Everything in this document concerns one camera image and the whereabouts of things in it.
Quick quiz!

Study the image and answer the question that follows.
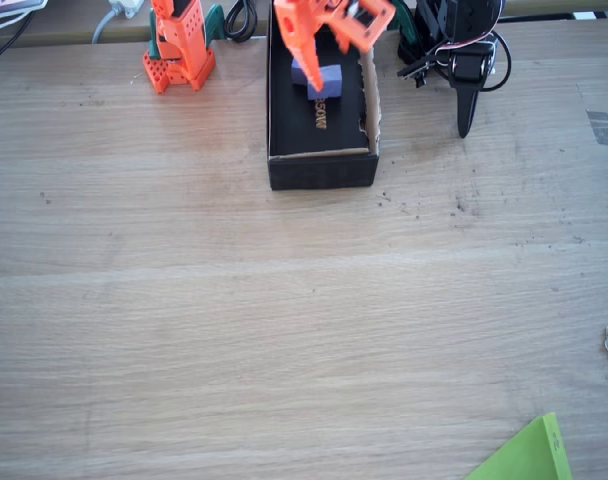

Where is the flat white-edged device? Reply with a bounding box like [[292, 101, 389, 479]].
[[0, 0, 49, 21]]

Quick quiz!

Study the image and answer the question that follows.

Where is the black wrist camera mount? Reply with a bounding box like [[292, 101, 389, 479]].
[[396, 52, 438, 89]]

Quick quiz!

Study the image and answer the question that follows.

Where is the black cardboard box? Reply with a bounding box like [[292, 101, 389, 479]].
[[266, 0, 382, 191]]

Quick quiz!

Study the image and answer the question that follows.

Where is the green paper sheet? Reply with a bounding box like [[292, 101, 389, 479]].
[[463, 411, 574, 480]]

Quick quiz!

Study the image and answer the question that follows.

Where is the pale blue block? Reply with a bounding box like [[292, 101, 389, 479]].
[[307, 64, 343, 101], [291, 57, 315, 87]]

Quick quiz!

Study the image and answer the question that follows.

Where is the black servo cable loop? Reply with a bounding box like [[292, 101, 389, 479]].
[[483, 29, 513, 92]]

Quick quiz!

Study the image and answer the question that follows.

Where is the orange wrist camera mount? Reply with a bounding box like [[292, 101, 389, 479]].
[[328, 0, 398, 51]]

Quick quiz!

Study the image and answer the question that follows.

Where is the coiled black cable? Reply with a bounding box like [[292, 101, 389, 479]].
[[224, 0, 259, 44]]

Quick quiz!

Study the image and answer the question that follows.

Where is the green table clamp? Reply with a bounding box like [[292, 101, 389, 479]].
[[391, 0, 421, 46], [202, 3, 227, 46]]

